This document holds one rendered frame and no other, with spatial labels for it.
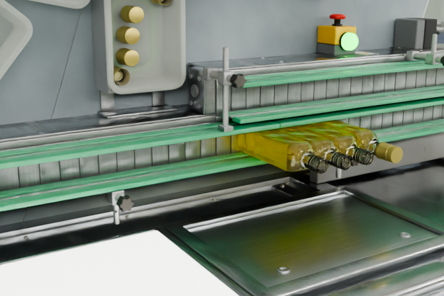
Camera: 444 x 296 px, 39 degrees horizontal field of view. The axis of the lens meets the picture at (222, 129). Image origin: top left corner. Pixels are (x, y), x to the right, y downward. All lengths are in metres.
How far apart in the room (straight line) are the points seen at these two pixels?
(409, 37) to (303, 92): 0.43
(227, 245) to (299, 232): 0.15
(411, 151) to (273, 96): 0.50
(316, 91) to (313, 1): 0.26
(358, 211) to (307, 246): 0.21
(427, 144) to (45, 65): 1.04
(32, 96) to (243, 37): 0.51
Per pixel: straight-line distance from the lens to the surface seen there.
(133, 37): 1.29
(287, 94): 1.43
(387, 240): 1.20
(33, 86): 1.30
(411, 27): 1.77
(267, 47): 1.54
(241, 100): 1.36
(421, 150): 1.78
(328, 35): 1.59
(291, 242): 1.16
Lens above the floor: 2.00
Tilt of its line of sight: 56 degrees down
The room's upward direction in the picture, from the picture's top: 112 degrees clockwise
